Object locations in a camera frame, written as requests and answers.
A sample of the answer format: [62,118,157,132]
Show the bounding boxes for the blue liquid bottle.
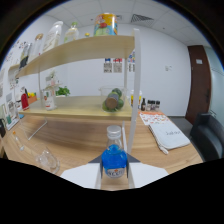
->
[101,125,129,179]

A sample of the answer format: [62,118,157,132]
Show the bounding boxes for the clear bottle with beige lid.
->
[31,33,44,58]

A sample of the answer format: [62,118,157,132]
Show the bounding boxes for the clear drinking glass with ice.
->
[34,148,62,175]

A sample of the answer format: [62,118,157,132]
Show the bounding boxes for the orange printed sheet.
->
[138,111,171,126]

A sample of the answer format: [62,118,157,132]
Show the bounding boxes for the two-tier wooden shelf rack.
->
[14,28,142,156]

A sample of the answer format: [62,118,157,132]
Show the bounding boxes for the black armchair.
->
[189,112,224,163]

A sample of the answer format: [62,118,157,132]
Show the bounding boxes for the glass jar of limes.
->
[98,85,129,114]

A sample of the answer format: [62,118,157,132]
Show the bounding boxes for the clear bottle with red label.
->
[42,87,57,111]

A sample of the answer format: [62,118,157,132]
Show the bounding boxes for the green potted plant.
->
[55,85,72,98]

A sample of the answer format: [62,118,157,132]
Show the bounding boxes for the red liquid bottle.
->
[20,93,30,111]

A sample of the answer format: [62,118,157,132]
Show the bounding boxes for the black and silver snack bag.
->
[19,42,33,69]

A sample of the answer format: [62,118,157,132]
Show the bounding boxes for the clear bottle with green cap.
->
[63,21,80,44]

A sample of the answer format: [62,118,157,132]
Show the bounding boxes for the yellow snack canister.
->
[93,12,118,37]

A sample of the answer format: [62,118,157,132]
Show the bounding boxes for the wall posters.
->
[103,58,136,74]

